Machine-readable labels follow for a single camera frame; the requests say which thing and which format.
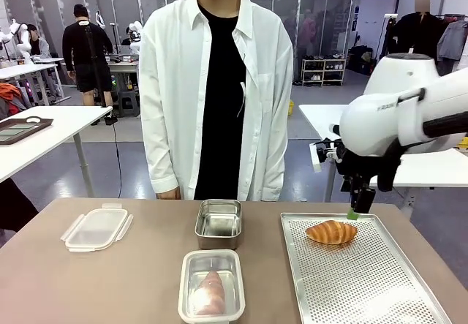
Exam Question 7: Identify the orange and red clothing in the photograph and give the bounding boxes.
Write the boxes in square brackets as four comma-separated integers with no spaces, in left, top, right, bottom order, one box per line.
[0,82,34,121]

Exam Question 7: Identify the clear plastic container lid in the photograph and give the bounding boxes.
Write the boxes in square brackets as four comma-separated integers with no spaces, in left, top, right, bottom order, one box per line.
[60,203,134,253]
[177,249,247,322]

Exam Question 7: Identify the person in black coat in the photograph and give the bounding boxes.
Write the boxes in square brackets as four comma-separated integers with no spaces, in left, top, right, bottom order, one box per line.
[386,0,446,64]

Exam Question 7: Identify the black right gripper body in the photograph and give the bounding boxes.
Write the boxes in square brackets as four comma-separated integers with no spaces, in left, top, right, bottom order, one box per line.
[333,147,382,192]

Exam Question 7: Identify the grey hanging jacket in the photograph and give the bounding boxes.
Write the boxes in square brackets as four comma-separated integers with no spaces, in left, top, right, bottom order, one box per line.
[437,20,468,62]

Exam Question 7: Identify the golden brown croissant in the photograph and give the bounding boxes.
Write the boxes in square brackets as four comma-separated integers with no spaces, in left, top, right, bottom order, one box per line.
[305,219,359,246]

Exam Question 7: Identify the wooden shoe rack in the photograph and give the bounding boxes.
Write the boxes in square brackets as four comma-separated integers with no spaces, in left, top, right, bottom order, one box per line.
[301,57,347,88]

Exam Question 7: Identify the black step stool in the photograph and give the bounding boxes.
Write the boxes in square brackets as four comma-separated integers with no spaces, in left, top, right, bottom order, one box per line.
[117,91,140,118]

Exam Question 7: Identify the steel container for bread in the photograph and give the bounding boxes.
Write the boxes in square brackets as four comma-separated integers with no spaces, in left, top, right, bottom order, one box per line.
[178,250,246,320]

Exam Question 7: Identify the white side table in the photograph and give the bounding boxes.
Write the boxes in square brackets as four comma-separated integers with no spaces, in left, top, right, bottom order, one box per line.
[298,103,468,203]
[0,105,114,197]

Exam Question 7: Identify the white background desk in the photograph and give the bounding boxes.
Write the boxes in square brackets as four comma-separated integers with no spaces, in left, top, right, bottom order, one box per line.
[0,57,72,106]

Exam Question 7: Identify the black right arm cable sleeve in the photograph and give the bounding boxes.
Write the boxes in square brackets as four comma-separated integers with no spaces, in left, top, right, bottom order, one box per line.
[376,117,468,194]

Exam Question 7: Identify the black floor cable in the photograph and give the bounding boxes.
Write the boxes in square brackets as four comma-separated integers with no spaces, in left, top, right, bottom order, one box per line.
[110,118,124,199]

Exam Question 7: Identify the empty steel container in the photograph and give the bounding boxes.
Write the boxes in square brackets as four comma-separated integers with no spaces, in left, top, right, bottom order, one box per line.
[194,198,244,251]

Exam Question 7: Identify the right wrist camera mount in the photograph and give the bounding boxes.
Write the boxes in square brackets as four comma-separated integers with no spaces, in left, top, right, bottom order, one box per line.
[309,139,344,173]

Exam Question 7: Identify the man in black clothes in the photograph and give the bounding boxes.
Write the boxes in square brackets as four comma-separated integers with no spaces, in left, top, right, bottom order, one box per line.
[61,4,118,126]

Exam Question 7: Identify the seated person in grey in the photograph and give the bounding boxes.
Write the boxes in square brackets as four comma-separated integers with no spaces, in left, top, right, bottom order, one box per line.
[26,23,53,60]

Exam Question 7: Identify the black stand pole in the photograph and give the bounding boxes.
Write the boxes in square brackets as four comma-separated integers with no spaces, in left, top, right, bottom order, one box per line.
[383,14,399,57]

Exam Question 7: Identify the brown serving tray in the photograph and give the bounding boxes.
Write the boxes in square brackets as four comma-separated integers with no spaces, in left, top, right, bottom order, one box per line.
[0,116,55,146]

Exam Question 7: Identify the person in white shirt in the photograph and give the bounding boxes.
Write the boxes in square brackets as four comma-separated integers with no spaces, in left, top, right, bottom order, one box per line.
[138,0,295,203]

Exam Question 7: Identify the perforated metal baking tray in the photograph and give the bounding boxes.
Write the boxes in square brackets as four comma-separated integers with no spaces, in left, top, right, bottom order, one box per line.
[279,212,453,324]

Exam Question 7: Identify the white hanging name tag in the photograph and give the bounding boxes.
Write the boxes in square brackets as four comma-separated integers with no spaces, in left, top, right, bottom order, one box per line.
[236,80,247,118]

